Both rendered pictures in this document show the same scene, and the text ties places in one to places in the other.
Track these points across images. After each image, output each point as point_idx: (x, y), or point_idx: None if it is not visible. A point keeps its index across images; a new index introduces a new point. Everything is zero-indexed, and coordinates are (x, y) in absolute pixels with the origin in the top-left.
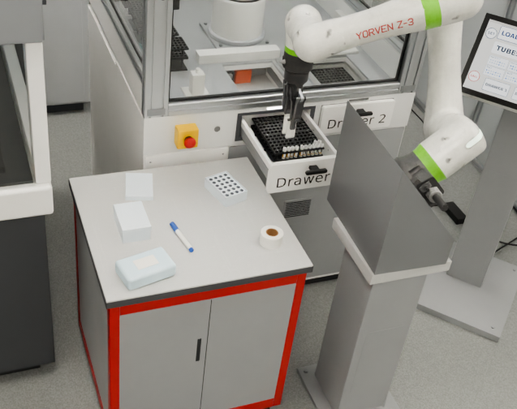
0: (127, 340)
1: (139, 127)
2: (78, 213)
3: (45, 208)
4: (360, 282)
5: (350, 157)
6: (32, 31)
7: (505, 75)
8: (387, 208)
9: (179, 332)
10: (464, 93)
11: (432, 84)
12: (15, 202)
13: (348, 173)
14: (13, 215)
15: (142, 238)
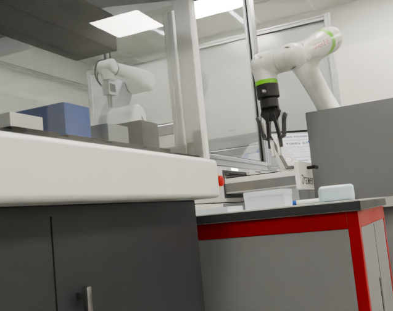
0: (367, 268)
1: None
2: (214, 218)
3: (216, 186)
4: (390, 230)
5: (330, 145)
6: None
7: (303, 153)
8: None
9: (374, 264)
10: (292, 169)
11: (327, 105)
12: (202, 171)
13: (335, 157)
14: (203, 189)
15: (290, 202)
